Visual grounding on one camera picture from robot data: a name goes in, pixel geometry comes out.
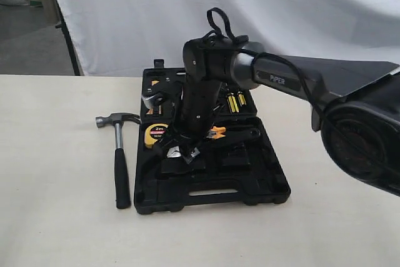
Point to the small yellow black screwdriver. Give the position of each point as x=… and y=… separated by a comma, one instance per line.
x=241, y=98

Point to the black backdrop stand pole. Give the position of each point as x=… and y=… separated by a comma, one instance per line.
x=69, y=43

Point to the black handled adjustable wrench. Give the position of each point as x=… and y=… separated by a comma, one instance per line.
x=232, y=137

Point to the orange utility knife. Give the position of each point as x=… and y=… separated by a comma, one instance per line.
x=157, y=110

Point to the black plastic tool case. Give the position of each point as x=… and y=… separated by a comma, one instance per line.
x=247, y=172

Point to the large yellow black screwdriver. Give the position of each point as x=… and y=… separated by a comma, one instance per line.
x=232, y=103

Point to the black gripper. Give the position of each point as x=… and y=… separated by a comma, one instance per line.
x=191, y=145

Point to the orange handled pliers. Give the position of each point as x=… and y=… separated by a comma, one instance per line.
x=216, y=132

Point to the yellow tape measure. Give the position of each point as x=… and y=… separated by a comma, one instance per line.
x=154, y=133

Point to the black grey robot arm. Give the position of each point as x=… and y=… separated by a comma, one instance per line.
x=354, y=104

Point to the white backdrop cloth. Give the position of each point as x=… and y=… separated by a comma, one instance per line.
x=123, y=37

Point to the steel claw hammer black grip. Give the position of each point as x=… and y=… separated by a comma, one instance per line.
x=121, y=175

